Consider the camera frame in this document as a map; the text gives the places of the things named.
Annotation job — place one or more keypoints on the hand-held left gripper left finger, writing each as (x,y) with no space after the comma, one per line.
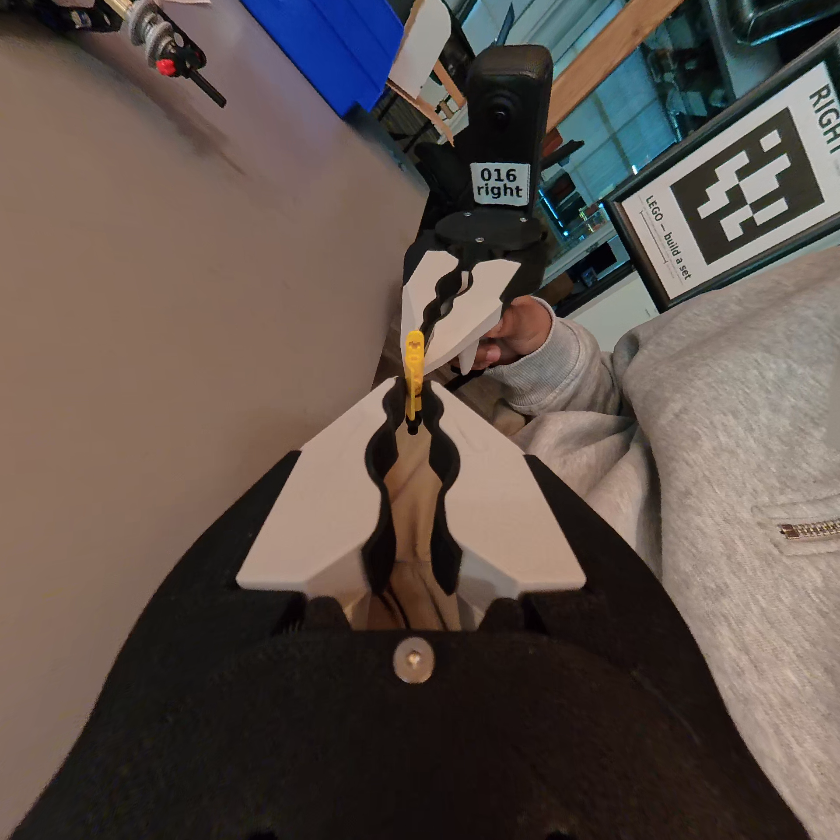
(308,518)

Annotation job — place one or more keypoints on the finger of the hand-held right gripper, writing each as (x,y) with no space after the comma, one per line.
(420,282)
(479,308)

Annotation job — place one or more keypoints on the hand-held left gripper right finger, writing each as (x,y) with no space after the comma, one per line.
(512,525)

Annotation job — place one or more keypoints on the yellow lego beam piece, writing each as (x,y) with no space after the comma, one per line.
(414,371)

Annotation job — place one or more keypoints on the person's right forearm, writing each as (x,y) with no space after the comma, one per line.
(571,367)

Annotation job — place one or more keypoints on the partly built lego model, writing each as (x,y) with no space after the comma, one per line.
(164,46)

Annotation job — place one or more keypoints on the person's right hand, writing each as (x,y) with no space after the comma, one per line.
(522,331)

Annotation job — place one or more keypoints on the black backpack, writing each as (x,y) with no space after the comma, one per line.
(439,177)

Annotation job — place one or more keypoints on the beige trousers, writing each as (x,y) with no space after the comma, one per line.
(413,505)

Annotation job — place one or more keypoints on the white wooden panel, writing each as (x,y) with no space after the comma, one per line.
(420,46)

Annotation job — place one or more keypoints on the wooden beam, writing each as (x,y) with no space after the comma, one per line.
(610,59)

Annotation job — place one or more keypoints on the blue plastic bin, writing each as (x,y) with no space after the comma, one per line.
(328,46)

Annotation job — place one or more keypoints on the person in grey hoodie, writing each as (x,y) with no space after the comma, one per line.
(722,525)

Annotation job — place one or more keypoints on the framed black-and-white marker sign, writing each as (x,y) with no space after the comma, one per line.
(741,184)

